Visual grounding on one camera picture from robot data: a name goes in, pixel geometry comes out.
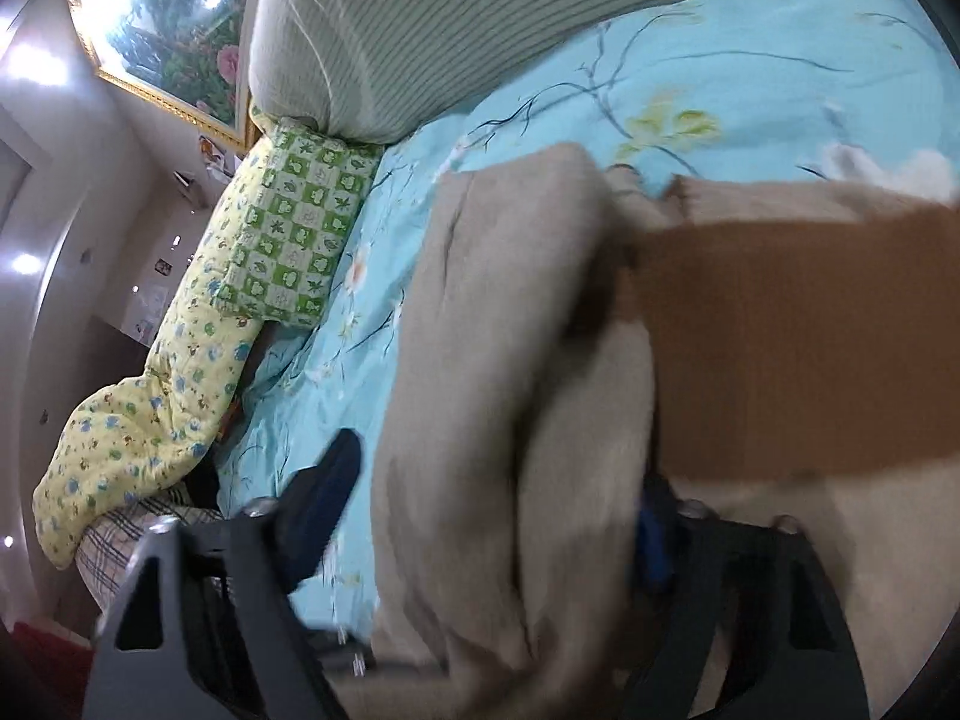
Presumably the red cloth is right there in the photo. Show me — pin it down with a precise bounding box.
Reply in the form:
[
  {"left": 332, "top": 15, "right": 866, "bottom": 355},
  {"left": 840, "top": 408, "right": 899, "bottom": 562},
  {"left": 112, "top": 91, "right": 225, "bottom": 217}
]
[{"left": 0, "top": 619, "right": 95, "bottom": 720}]

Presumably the yellow floral quilt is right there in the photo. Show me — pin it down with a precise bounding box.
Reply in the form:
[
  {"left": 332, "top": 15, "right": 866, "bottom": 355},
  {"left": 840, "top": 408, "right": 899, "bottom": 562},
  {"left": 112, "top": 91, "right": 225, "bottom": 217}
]
[{"left": 34, "top": 101, "right": 263, "bottom": 571}]

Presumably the gold framed flower painting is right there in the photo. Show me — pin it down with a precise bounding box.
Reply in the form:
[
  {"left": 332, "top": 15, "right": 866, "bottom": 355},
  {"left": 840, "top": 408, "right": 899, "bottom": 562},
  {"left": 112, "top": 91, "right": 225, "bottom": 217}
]
[{"left": 67, "top": 0, "right": 271, "bottom": 147}]

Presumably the grey striped headboard cushion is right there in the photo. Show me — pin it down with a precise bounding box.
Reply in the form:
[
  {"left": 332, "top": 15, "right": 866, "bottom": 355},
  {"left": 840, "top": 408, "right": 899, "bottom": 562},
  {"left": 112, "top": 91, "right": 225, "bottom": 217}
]
[{"left": 247, "top": 0, "right": 901, "bottom": 145}]

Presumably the beige knitted sweater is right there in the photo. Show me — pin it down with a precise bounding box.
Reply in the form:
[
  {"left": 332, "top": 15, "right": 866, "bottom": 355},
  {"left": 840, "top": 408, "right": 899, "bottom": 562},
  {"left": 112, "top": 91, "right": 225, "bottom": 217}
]
[{"left": 367, "top": 142, "right": 960, "bottom": 720}]

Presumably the blue floral bed sheet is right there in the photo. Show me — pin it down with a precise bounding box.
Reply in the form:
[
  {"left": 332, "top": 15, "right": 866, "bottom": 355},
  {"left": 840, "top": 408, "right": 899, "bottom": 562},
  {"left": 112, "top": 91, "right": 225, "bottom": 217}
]
[{"left": 217, "top": 0, "right": 960, "bottom": 638}]

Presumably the green checkered pillow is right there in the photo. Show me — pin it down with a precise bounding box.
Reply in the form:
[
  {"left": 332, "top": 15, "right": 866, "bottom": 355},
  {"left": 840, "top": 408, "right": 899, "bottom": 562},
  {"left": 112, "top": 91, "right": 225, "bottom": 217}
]
[{"left": 214, "top": 120, "right": 383, "bottom": 327}]

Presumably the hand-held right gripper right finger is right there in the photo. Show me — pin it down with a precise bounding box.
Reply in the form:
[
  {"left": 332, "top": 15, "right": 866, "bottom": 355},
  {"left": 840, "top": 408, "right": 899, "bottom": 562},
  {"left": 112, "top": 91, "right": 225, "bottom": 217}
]
[{"left": 622, "top": 472, "right": 871, "bottom": 720}]

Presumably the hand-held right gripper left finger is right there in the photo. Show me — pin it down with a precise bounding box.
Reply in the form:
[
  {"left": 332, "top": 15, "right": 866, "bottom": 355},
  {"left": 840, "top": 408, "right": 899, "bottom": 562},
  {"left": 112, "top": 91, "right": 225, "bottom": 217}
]
[{"left": 81, "top": 427, "right": 365, "bottom": 720}]

